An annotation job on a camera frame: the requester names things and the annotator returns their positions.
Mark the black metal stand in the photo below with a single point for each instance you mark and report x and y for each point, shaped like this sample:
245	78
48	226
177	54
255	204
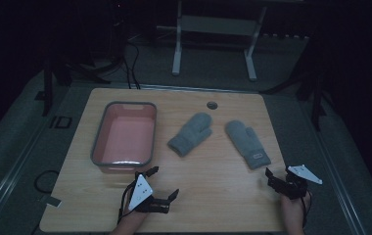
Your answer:
317	107
47	91

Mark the plain grey mitten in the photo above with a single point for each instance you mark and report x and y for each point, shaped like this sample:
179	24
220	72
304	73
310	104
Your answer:
190	133

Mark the grey mitten with label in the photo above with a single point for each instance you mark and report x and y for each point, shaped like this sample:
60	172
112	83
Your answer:
244	142

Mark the pink basin with grey rim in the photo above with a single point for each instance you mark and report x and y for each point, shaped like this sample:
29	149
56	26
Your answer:
125	137

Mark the grey tape piece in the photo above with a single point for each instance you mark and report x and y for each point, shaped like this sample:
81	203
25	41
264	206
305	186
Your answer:
51	201

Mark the round grey table grommet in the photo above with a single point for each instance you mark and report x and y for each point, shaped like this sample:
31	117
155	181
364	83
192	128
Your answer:
212	105

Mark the person's left hand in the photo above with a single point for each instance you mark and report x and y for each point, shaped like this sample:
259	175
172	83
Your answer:
135	216

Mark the white metal desk frame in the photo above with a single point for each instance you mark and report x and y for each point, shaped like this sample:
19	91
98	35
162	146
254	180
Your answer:
218	25

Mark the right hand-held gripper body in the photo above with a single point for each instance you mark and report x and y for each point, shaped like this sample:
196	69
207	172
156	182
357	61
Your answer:
300	178

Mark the person's right hand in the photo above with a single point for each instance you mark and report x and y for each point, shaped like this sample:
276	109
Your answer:
290	206

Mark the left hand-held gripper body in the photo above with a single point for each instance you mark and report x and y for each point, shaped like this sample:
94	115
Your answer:
140	192

